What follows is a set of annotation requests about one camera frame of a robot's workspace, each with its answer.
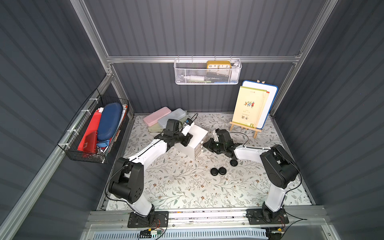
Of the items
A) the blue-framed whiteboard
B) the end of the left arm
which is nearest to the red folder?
the end of the left arm

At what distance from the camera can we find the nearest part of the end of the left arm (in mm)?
659

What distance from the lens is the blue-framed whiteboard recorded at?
90cm

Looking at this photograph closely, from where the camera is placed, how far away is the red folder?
65 centimetres

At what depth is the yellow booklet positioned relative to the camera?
929 mm

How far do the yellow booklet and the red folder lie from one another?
2.70 feet
